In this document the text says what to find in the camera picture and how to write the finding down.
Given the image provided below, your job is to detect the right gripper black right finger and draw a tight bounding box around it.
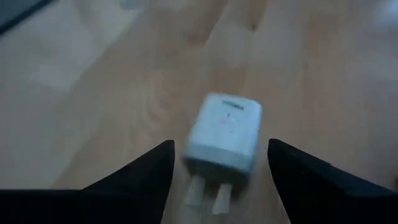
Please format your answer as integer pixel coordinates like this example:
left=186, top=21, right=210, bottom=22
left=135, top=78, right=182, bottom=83
left=267, top=138, right=398, bottom=224

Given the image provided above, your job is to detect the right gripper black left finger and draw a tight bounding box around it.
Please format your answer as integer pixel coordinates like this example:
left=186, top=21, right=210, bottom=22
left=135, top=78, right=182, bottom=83
left=0, top=139, right=176, bottom=224

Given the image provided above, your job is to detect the white USB wall charger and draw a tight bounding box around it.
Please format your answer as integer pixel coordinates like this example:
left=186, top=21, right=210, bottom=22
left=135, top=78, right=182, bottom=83
left=180, top=92, right=264, bottom=215

